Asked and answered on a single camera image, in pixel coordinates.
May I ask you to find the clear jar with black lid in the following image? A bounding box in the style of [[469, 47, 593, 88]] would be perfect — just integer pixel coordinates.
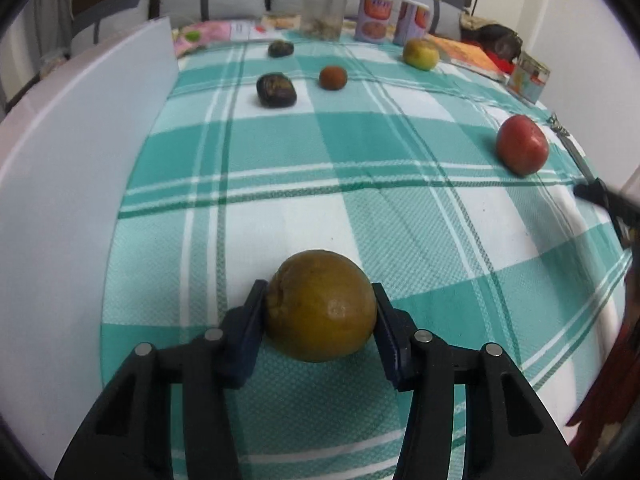
[[301, 0, 349, 42]]

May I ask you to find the pale can with colourful label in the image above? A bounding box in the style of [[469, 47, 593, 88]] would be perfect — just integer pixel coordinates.
[[507, 51, 552, 106]]

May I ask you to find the floral blanket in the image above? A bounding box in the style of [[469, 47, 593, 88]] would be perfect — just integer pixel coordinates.
[[172, 15, 301, 58]]

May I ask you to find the white can with orange label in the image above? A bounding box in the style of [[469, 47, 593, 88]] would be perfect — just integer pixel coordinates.
[[355, 0, 392, 43], [393, 0, 432, 47]]

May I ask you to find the dark clothing pile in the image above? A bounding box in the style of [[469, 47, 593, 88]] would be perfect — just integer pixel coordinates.
[[460, 12, 523, 63]]

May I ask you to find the orange book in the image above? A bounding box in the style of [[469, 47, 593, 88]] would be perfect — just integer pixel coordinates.
[[427, 34, 512, 84]]

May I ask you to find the red apple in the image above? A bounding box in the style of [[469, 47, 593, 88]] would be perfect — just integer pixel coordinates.
[[495, 114, 550, 177]]

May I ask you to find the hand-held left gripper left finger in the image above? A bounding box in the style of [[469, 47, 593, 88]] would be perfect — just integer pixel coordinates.
[[54, 279, 271, 480]]

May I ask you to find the green-yellow apple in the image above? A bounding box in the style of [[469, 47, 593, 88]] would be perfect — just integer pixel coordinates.
[[402, 37, 441, 71]]

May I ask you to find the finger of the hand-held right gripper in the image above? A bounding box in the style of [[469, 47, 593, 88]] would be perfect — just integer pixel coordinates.
[[573, 177, 640, 223]]

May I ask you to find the large green-orange citrus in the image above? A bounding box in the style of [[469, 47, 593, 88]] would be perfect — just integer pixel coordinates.
[[264, 249, 378, 364]]

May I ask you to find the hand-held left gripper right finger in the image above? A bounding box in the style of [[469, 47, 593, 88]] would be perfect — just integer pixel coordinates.
[[371, 282, 583, 480]]

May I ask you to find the white leaflet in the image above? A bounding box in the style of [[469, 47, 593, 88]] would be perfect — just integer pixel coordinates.
[[230, 20, 271, 41]]

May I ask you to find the white box with brown bottom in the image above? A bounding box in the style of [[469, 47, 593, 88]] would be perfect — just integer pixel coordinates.
[[0, 16, 178, 480]]

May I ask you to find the black remote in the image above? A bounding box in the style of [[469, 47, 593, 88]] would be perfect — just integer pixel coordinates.
[[562, 132, 598, 183]]

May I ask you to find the small red-brown fruit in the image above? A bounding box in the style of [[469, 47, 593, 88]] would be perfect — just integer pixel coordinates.
[[319, 65, 348, 91]]

